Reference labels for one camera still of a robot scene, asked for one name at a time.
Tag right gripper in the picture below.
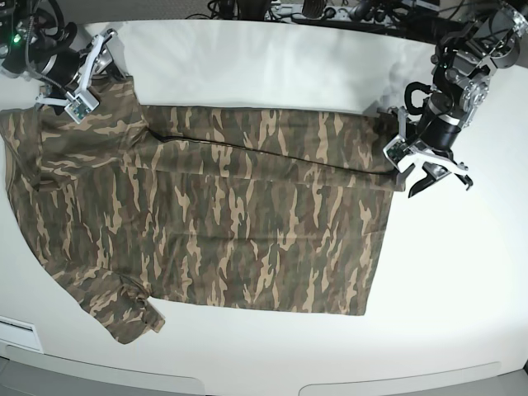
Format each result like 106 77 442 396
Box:
36 29 118 111

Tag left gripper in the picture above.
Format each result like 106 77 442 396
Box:
388 82 474 198

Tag camouflage T-shirt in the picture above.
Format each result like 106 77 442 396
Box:
1 80 403 344

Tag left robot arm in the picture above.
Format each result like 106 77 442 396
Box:
383 1 527 196

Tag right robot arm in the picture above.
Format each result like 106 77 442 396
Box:
1 1 125 123

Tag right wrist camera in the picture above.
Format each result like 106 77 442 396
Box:
64 91 99 124

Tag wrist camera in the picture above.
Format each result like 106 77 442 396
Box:
64 91 99 124
383 141 407 171

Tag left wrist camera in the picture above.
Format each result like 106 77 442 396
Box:
383 141 407 171

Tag power strips and cables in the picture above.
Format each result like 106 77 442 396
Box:
185 0 528 46

